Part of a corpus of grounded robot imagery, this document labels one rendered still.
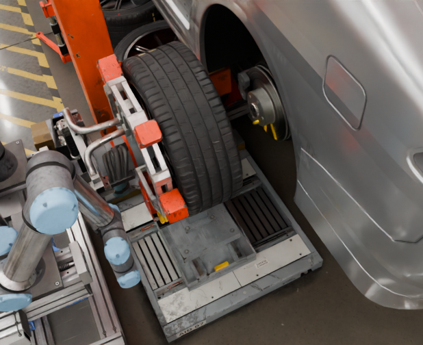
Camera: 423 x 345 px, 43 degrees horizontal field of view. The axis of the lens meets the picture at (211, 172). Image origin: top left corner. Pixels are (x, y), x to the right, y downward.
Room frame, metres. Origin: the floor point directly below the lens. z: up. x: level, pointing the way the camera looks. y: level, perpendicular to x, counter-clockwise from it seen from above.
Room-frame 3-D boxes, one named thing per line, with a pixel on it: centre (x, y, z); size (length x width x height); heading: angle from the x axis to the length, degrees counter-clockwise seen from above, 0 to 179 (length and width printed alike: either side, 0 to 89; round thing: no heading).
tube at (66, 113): (1.40, 0.41, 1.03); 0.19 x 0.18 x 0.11; 111
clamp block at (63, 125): (1.43, 0.52, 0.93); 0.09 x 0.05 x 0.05; 111
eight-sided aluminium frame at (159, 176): (1.35, 0.27, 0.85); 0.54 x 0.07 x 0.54; 21
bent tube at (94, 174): (1.21, 0.35, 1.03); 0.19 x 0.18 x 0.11; 111
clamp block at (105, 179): (1.12, 0.40, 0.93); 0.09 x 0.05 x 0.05; 111
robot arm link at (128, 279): (0.83, 0.32, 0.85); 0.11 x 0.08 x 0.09; 21
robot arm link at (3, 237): (0.88, 0.68, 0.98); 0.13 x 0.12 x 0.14; 13
